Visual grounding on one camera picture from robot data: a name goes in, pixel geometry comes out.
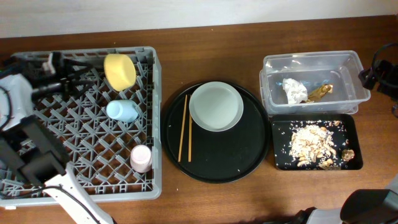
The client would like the light blue plastic cup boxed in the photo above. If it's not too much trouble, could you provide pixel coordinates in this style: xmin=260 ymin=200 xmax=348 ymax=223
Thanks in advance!
xmin=106 ymin=100 xmax=139 ymax=123

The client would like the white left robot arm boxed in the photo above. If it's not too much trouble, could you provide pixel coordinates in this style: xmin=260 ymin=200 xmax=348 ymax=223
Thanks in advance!
xmin=1 ymin=52 xmax=114 ymax=223

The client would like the pink plastic cup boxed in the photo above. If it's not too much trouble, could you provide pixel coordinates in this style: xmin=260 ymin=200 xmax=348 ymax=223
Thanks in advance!
xmin=130 ymin=145 xmax=152 ymax=173

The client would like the grey dishwasher rack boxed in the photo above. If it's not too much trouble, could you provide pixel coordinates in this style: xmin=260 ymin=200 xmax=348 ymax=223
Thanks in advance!
xmin=0 ymin=46 xmax=163 ymax=208

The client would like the black rectangular tray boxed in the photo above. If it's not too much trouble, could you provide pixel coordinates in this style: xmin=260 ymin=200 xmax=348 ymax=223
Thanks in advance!
xmin=271 ymin=113 xmax=364 ymax=171

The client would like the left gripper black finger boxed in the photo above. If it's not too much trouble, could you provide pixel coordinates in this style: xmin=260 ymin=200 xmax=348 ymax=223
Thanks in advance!
xmin=63 ymin=58 xmax=104 ymax=72
xmin=62 ymin=80 xmax=95 ymax=96

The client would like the peanut shells and rice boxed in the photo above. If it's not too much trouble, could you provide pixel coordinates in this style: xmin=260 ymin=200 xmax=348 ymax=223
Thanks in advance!
xmin=281 ymin=120 xmax=356 ymax=170

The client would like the clear plastic bin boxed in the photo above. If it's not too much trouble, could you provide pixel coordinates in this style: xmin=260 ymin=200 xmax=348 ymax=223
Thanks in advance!
xmin=259 ymin=50 xmax=371 ymax=116

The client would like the brown food wrapper scrap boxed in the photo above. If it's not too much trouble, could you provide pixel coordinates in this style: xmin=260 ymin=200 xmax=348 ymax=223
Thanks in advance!
xmin=305 ymin=84 xmax=333 ymax=103

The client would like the pale grey round plate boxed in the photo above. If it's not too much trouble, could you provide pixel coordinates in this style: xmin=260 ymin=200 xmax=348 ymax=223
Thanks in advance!
xmin=189 ymin=82 xmax=244 ymax=132

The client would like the yellow plastic bowl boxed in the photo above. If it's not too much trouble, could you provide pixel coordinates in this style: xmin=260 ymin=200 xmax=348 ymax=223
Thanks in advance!
xmin=104 ymin=54 xmax=136 ymax=91

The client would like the round black tray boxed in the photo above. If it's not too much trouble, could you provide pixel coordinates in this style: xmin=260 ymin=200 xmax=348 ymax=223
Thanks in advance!
xmin=161 ymin=83 xmax=272 ymax=184

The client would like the white paper napkin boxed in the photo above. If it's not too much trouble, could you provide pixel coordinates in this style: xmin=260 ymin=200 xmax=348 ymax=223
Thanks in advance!
xmin=282 ymin=78 xmax=308 ymax=105

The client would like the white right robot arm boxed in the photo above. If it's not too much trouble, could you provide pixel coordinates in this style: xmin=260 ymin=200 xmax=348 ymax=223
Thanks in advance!
xmin=290 ymin=43 xmax=397 ymax=224

